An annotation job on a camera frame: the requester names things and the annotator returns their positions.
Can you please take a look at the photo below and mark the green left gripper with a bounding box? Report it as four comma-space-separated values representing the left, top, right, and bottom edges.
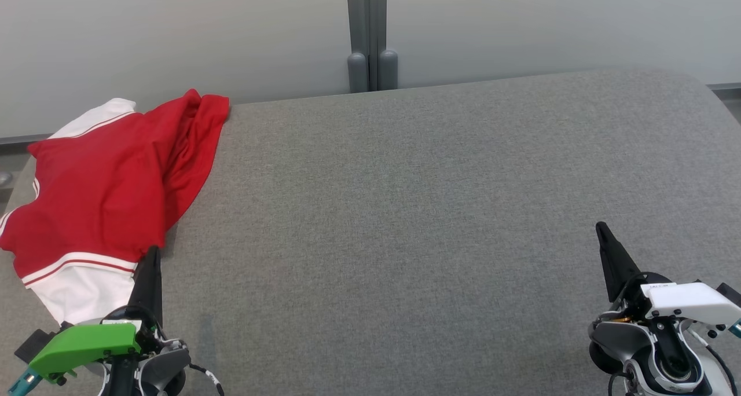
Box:
29, 245, 164, 383

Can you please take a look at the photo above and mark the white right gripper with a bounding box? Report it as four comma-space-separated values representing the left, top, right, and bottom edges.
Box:
596, 221, 741, 327

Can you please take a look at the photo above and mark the red shirt with white sleeves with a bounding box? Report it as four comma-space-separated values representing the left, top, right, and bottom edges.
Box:
0, 98, 174, 326

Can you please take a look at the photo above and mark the teal left camera connector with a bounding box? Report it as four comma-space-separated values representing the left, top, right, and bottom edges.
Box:
7, 368, 42, 396

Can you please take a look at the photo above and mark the grey cylinder post foot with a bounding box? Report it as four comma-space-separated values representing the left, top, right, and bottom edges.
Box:
347, 52, 369, 93
378, 49, 399, 91

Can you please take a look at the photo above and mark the grey partition post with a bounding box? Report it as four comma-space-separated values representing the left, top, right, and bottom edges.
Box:
346, 0, 387, 91

